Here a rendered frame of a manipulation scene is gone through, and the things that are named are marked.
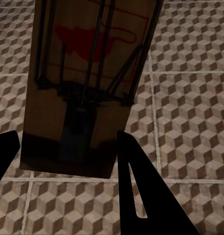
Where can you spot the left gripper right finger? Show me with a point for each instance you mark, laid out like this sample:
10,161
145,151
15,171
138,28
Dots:
165,215

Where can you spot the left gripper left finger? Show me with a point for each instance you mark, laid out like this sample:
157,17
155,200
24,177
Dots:
9,147

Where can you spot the mousetrap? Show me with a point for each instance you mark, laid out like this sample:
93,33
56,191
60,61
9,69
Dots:
86,61

